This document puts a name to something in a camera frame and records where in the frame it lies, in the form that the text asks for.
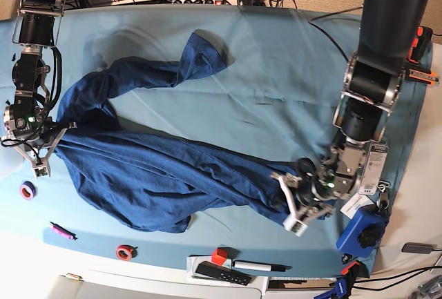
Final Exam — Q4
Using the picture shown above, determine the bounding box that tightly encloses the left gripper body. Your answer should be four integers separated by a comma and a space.
271, 172, 334, 237

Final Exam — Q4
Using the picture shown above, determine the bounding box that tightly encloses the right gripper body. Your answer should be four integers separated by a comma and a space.
1, 121, 77, 178

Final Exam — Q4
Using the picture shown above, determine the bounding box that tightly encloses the dark blue t-shirt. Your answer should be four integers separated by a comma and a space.
55, 33, 316, 233

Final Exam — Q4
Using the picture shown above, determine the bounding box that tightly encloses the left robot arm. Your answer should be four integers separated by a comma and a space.
277, 0, 428, 235

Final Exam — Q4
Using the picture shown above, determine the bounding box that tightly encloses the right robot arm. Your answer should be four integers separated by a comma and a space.
1, 0, 77, 178

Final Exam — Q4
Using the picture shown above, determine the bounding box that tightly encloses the white paper roll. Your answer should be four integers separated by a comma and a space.
0, 147, 23, 180

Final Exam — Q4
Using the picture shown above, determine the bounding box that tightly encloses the purple tape roll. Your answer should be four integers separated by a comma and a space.
19, 181, 37, 200

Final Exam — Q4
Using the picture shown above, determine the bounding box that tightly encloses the white paper card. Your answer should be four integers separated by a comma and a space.
340, 193, 374, 219

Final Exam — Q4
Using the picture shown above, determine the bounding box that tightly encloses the blue box with knob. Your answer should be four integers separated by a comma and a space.
336, 207, 389, 258

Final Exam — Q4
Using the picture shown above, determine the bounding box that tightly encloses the metal keys carabiner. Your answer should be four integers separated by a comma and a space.
376, 180, 390, 216

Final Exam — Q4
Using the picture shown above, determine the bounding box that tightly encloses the pink pen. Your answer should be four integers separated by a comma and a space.
49, 222, 77, 240

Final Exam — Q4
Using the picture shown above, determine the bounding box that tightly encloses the white blister pack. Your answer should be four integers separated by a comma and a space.
358, 142, 389, 195

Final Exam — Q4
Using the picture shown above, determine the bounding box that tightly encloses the white black marker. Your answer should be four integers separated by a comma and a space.
232, 260, 287, 272

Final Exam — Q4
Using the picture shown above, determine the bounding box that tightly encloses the blue orange clamp bottom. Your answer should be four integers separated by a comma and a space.
314, 261, 361, 299

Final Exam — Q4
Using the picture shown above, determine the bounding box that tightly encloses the orange red cube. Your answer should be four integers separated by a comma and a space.
211, 248, 228, 266

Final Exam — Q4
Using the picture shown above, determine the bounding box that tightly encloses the grey adapter box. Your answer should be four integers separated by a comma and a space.
401, 242, 434, 254

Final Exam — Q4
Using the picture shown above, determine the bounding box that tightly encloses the black remote control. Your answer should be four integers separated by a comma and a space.
195, 262, 252, 286

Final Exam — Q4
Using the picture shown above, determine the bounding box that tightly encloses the red tape roll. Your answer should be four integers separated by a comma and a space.
115, 244, 137, 261

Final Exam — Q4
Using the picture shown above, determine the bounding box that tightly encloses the light blue table cloth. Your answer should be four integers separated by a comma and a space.
0, 4, 433, 278

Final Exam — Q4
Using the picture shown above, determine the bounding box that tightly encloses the orange black utility clamp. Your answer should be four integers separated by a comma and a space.
404, 26, 440, 87

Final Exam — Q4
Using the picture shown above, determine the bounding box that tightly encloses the power strip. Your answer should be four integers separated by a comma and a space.
149, 0, 233, 6

